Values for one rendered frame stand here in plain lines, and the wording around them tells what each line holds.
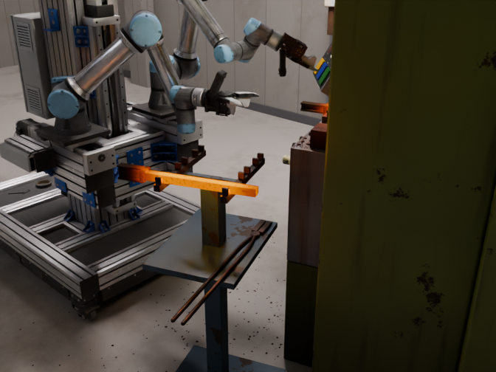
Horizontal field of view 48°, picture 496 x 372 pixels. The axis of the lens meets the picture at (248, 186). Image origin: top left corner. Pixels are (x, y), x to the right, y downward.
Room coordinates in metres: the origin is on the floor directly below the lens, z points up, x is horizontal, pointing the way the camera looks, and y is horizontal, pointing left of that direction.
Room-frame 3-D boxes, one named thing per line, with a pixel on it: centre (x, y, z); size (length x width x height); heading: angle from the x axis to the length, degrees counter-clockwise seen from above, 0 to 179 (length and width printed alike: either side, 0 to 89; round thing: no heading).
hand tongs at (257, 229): (1.41, 0.06, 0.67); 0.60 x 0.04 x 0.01; 156
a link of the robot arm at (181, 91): (2.18, 0.26, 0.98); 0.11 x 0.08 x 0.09; 65
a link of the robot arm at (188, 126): (2.20, 0.26, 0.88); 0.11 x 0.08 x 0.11; 11
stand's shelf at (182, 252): (1.55, 0.11, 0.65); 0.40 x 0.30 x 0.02; 159
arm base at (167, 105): (2.59, 0.40, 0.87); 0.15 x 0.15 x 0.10
